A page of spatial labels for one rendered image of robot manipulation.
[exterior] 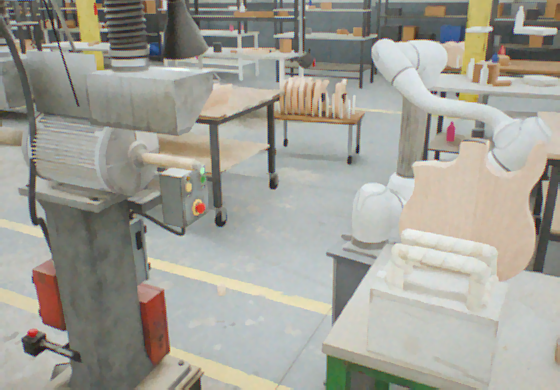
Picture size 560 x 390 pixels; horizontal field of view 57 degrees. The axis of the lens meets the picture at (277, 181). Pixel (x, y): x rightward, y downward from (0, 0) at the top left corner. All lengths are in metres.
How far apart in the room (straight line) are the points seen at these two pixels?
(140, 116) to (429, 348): 0.90
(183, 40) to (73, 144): 0.47
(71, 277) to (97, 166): 0.50
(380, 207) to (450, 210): 0.67
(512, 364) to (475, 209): 0.39
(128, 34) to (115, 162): 0.39
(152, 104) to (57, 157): 0.47
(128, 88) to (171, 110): 0.14
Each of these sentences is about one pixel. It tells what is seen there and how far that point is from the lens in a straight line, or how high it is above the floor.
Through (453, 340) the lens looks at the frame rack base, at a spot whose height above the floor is 1.03.
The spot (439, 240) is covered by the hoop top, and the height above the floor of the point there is 1.21.
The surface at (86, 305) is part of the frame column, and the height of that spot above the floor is 0.70.
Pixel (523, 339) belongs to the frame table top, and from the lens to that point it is 1.44.
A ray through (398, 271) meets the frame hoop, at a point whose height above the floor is 1.15.
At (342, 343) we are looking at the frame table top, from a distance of 1.32.
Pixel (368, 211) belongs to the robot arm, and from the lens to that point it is 2.11.
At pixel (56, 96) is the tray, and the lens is 1.74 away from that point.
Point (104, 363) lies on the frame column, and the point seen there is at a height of 0.47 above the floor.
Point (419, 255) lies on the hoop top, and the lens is 1.14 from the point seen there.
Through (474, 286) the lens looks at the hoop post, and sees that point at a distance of 1.15.
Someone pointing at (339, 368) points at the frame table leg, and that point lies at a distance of 1.36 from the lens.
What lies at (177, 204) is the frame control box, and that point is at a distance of 1.90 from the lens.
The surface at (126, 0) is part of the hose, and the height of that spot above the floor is 1.71.
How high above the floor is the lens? 1.74
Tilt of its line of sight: 20 degrees down
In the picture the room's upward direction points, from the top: 1 degrees counter-clockwise
